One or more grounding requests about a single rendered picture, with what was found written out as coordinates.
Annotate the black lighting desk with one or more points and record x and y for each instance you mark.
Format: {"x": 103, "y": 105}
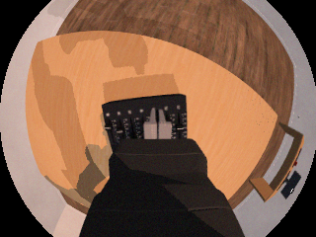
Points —
{"x": 125, "y": 119}

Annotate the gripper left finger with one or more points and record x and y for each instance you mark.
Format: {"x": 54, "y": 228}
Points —
{"x": 150, "y": 127}

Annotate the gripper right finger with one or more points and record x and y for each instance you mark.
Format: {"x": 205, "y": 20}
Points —
{"x": 164, "y": 128}

